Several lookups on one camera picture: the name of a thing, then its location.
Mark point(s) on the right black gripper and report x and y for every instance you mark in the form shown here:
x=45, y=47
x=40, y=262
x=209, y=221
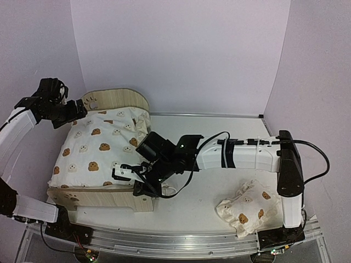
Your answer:
x=155, y=190

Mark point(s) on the large bear print cushion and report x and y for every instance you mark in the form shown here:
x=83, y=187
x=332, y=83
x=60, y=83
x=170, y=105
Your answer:
x=97, y=141

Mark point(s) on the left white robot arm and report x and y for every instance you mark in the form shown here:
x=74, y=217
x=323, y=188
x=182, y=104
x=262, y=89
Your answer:
x=26, y=209

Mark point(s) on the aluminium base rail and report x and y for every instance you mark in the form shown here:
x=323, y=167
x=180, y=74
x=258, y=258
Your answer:
x=189, y=246

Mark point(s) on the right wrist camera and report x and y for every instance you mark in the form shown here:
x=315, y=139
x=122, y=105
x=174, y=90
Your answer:
x=126, y=172

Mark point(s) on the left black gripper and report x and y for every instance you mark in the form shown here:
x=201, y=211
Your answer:
x=73, y=114

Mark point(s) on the wooden pet bed frame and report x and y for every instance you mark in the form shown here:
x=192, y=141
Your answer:
x=112, y=195

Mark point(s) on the small bear print pillow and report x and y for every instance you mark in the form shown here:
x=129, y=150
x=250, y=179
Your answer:
x=253, y=207

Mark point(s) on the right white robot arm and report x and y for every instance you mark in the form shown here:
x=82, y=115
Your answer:
x=277, y=155

